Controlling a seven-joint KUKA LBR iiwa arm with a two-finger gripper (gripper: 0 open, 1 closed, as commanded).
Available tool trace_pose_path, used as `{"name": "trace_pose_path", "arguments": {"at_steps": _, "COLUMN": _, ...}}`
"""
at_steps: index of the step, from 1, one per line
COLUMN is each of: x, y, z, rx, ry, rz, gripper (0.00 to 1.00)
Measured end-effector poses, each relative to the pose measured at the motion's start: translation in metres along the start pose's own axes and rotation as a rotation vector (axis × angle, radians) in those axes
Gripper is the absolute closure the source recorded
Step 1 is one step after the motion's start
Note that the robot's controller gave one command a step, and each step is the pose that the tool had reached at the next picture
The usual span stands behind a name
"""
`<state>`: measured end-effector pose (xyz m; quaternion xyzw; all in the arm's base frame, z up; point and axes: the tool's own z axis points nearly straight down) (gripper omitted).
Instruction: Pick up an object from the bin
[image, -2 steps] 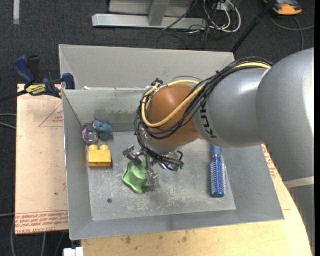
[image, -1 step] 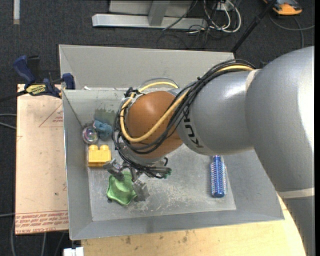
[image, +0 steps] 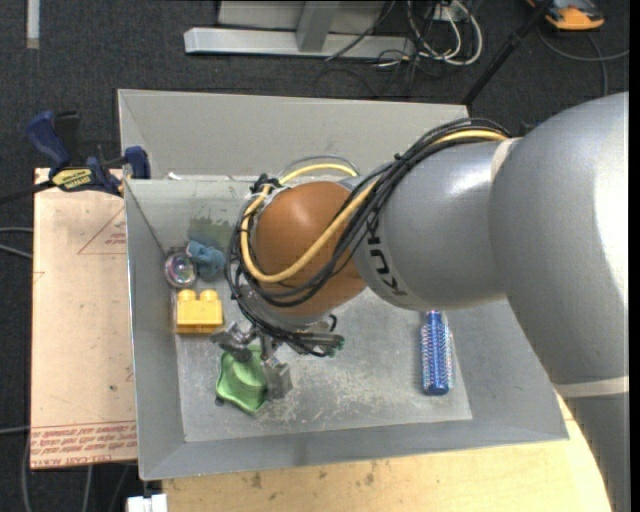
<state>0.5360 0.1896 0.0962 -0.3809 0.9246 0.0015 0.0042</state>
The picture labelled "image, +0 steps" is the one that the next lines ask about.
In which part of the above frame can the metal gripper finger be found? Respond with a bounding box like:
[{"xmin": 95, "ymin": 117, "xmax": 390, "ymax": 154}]
[
  {"xmin": 209, "ymin": 321, "xmax": 254, "ymax": 363},
  {"xmin": 260, "ymin": 344, "xmax": 295, "ymax": 402}
]

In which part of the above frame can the yellow toy brick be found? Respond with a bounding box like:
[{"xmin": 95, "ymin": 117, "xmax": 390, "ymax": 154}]
[{"xmin": 174, "ymin": 288, "xmax": 225, "ymax": 336}]

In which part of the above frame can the grey metal bin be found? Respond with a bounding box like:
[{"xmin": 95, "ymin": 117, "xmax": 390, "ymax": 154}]
[{"xmin": 117, "ymin": 88, "xmax": 570, "ymax": 482}]

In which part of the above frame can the clear glass ball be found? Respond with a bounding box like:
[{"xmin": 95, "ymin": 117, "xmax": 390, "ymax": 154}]
[{"xmin": 163, "ymin": 251, "xmax": 198, "ymax": 290}]

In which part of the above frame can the brown cardboard board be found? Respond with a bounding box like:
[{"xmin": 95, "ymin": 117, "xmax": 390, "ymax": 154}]
[{"xmin": 29, "ymin": 167, "xmax": 139, "ymax": 471}]

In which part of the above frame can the blue hairbrush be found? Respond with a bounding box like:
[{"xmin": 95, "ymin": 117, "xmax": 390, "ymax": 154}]
[{"xmin": 418, "ymin": 309, "xmax": 457, "ymax": 397}]

